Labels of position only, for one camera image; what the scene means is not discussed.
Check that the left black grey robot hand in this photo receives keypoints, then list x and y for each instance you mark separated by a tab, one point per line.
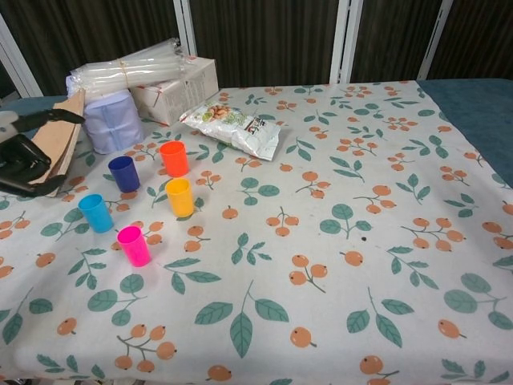
20	158

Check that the light blue plastic cup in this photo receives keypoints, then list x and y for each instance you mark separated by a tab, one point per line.
97	216

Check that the dark blue plastic cup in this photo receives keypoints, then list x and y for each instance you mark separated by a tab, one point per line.
125	176

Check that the pink plastic cup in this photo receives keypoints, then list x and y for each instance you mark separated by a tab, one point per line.
135	250

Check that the yellow plastic cup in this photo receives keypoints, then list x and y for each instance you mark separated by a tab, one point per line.
180	200

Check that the brown cardboard sheet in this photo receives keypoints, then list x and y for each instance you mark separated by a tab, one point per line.
60	136

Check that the lavender wrapped paper pack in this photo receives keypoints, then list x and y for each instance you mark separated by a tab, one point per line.
114	124

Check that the bundle of white plastic tubes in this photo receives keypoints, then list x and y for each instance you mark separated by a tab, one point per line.
132	72

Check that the orange plastic cup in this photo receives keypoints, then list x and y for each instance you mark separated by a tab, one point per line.
174	162

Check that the white cardboard box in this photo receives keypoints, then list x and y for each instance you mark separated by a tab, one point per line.
188	92

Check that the silver nut snack bag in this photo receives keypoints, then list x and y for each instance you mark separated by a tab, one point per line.
236	128

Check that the teal table cover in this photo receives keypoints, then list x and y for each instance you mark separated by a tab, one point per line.
473	112

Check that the dark folding screen white frame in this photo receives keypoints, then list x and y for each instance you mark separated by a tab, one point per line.
260	40

